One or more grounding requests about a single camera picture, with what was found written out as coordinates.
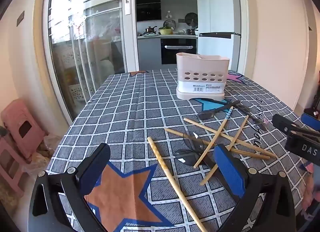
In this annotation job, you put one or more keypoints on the white refrigerator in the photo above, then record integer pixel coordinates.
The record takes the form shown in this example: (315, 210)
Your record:
(217, 9)

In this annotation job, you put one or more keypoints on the grey checked tablecloth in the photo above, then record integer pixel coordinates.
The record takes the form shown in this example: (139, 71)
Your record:
(125, 121)

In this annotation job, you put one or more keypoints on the black built-in oven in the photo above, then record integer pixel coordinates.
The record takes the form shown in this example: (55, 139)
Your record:
(178, 54)

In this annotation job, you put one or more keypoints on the thick wooden chopstick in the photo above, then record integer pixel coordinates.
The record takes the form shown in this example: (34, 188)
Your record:
(162, 164)

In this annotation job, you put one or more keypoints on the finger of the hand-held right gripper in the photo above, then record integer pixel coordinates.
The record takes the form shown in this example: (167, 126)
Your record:
(310, 119)
(282, 121)

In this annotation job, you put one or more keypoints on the dark cooking pot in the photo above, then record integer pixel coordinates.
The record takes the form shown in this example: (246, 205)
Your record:
(150, 30)

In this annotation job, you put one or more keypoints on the blue patterned wooden chopstick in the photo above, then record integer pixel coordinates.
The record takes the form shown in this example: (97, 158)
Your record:
(223, 121)

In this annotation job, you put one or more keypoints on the brown wall switch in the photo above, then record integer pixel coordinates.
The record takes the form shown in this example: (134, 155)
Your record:
(20, 18)

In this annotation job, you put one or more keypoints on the sliding glass door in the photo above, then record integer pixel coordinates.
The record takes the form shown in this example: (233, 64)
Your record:
(75, 46)

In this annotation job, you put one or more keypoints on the small steel pot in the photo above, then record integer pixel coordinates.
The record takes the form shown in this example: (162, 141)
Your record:
(192, 31)

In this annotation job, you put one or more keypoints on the beige plastic utensil holder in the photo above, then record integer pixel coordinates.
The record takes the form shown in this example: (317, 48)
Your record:
(200, 84)

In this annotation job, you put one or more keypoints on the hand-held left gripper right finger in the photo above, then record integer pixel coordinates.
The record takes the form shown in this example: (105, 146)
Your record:
(228, 169)

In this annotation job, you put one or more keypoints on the black range hood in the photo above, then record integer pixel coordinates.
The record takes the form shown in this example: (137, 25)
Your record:
(148, 7)

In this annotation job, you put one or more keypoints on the plain wooden chopstick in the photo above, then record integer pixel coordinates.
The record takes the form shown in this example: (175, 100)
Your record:
(200, 125)
(175, 132)
(236, 131)

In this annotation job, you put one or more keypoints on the grey kitchen base cabinet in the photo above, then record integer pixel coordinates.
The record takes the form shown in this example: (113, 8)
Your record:
(148, 54)

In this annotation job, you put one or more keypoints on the yellow bowl with plant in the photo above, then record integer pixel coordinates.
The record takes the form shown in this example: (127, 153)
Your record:
(165, 31)

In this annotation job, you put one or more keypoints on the pink plastic stool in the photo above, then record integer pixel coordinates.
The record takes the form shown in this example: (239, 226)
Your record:
(22, 126)
(10, 164)

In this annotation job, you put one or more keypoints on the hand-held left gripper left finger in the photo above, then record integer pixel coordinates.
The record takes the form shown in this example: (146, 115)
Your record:
(90, 175)

